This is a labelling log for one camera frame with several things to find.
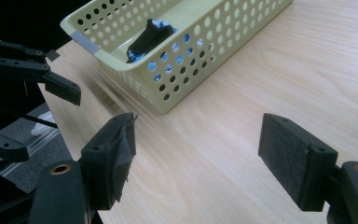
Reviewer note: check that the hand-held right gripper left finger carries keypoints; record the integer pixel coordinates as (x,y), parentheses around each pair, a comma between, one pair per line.
(105,168)

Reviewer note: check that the clear plastic bag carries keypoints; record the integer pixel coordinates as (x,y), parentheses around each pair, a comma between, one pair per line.
(40,137)

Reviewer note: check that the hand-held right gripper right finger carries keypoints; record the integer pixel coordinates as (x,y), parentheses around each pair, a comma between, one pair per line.
(292,158)

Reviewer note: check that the pale green perforated plastic basket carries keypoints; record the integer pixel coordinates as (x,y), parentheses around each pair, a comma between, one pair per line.
(121,63)

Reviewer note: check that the grey tape strip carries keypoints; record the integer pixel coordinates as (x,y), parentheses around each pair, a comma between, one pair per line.
(85,41)

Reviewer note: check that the black glove with blue grips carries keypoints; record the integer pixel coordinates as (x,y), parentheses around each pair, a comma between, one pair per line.
(150,34)

